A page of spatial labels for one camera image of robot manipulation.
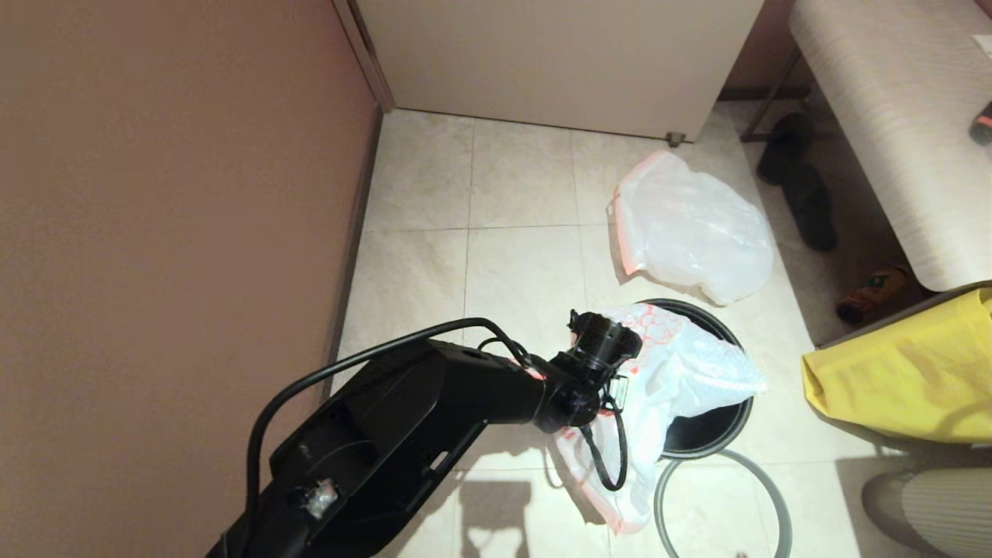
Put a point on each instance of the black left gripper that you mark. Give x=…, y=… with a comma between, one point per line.
x=577, y=399

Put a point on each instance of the white red-printed plastic bag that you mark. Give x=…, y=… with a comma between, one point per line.
x=690, y=372

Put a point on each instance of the black round trash bin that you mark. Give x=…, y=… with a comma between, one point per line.
x=705, y=434

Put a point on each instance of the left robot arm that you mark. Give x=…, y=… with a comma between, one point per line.
x=387, y=442

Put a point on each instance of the yellow fabric bag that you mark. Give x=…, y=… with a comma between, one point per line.
x=891, y=380

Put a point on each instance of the small metal cabinet foot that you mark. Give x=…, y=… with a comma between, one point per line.
x=676, y=140

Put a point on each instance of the small orange red object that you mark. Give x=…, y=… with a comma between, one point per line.
x=872, y=294

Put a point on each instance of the thin metal table leg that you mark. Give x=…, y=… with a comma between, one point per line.
x=756, y=122

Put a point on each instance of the white cabinet door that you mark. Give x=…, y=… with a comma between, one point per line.
x=558, y=62

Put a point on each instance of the ribbed cream vase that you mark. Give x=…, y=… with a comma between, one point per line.
x=938, y=511

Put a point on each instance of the beige woodgrain table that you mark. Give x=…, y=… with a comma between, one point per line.
x=891, y=116

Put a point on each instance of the red black object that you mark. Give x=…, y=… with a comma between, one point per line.
x=984, y=128

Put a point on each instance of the grey door frame strip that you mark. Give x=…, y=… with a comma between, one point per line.
x=364, y=48

